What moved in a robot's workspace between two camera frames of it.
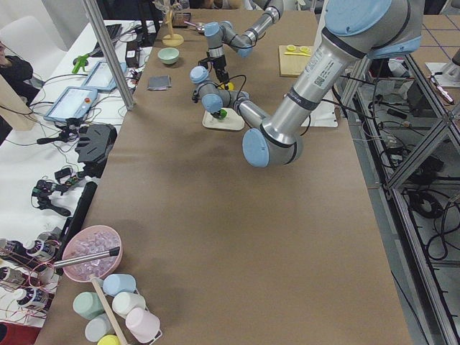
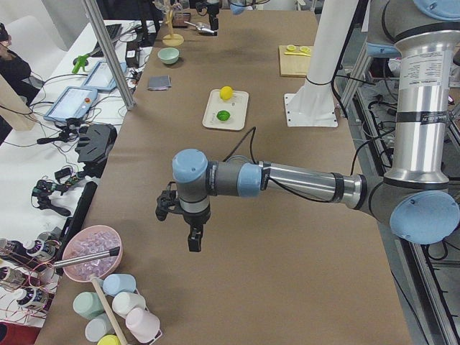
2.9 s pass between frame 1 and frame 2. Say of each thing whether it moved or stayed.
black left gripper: moved
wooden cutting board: stayed
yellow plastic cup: stayed
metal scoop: stayed
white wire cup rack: stayed
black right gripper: moved
